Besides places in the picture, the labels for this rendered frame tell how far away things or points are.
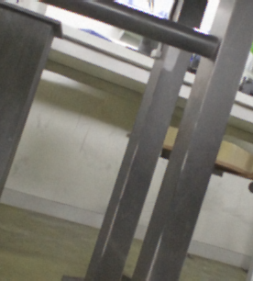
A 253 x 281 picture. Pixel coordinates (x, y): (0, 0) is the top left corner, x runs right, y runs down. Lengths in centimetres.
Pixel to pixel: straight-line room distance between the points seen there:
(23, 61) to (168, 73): 84
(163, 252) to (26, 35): 111
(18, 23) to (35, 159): 136
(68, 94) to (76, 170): 47
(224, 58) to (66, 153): 225
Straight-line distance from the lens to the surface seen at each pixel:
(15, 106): 160
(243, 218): 333
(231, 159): 139
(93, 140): 289
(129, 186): 84
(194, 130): 66
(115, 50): 195
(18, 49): 163
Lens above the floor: 50
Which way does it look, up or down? 3 degrees up
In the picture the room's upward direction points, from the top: 18 degrees clockwise
